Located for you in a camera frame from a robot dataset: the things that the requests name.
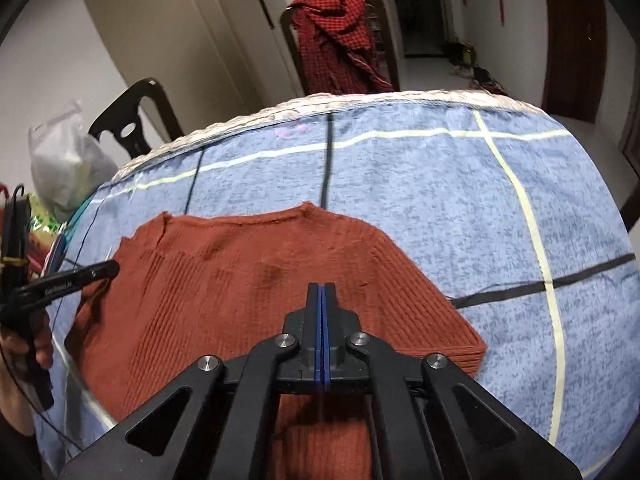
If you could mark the beige wardrobe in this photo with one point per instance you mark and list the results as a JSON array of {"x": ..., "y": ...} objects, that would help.
[{"x": 175, "y": 35}]

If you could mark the person's left hand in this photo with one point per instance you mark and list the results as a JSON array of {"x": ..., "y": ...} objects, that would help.
[{"x": 44, "y": 345}]

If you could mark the red checked cloth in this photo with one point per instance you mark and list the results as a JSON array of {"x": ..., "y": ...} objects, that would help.
[{"x": 335, "y": 45}]

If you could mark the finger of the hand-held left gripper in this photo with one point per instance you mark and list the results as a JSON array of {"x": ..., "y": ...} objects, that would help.
[{"x": 75, "y": 280}]

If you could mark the dark wooden chair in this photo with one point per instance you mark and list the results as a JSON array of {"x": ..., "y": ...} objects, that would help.
[
  {"x": 287, "y": 40},
  {"x": 150, "y": 95}
]

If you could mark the green leaf print bag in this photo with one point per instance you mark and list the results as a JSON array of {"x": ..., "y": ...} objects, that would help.
[{"x": 45, "y": 225}]

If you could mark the brown wooden door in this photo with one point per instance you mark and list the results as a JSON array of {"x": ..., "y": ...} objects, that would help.
[{"x": 575, "y": 40}]

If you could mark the rust red knit sweater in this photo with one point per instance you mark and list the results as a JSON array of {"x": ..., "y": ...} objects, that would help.
[{"x": 200, "y": 300}]

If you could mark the blue checked tablecloth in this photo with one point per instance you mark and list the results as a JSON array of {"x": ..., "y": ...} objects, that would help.
[{"x": 450, "y": 210}]

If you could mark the white plastic bag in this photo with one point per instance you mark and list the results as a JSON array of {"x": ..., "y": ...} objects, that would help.
[{"x": 65, "y": 170}]

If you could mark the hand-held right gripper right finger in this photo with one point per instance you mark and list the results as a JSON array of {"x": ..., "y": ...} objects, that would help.
[{"x": 332, "y": 345}]

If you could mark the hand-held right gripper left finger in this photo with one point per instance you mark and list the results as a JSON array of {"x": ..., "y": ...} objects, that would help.
[{"x": 307, "y": 345}]

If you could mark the person's left forearm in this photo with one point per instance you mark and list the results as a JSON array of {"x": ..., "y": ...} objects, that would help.
[{"x": 10, "y": 402}]

